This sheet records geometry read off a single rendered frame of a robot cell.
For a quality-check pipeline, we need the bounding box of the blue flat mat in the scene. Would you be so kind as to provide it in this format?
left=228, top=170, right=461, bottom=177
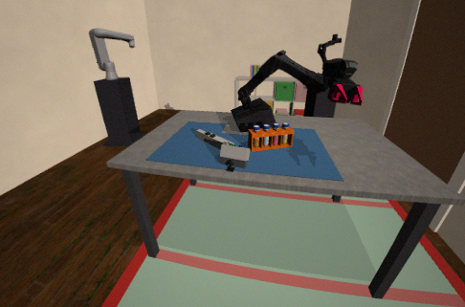
left=146, top=121, right=343, bottom=181

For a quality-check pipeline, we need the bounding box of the orange tube rack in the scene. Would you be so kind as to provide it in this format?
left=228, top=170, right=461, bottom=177
left=248, top=125, right=294, bottom=152

